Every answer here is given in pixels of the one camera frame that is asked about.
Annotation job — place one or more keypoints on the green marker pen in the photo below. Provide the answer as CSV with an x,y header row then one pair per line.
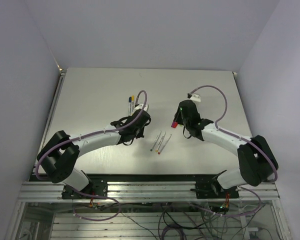
x,y
155,141

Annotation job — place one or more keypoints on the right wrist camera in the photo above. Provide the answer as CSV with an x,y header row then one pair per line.
x,y
194,97

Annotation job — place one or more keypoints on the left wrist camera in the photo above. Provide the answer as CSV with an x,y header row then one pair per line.
x,y
140,106

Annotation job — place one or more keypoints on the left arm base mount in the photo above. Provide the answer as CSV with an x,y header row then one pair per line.
x,y
80,186

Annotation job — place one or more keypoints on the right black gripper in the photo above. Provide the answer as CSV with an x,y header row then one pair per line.
x,y
177,117

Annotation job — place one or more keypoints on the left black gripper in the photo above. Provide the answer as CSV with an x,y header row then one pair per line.
x,y
140,134

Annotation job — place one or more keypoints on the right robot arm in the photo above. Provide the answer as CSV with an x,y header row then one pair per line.
x,y
256,161

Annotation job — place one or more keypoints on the blue marker pen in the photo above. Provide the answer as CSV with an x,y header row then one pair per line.
x,y
129,105

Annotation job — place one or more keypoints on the red marker pen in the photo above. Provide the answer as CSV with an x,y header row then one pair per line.
x,y
164,145

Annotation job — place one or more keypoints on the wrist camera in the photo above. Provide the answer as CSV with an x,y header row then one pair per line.
x,y
194,97
140,106

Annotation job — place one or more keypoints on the yellow marker pen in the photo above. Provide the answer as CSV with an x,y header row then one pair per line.
x,y
160,142

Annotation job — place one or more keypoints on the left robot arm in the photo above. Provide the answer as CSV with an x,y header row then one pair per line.
x,y
57,160

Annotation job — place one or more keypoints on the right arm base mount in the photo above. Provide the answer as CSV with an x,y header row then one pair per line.
x,y
207,187

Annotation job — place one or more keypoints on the orange marker pen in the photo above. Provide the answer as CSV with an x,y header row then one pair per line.
x,y
132,104

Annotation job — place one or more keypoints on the aluminium frame rail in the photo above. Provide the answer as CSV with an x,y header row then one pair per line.
x,y
134,192

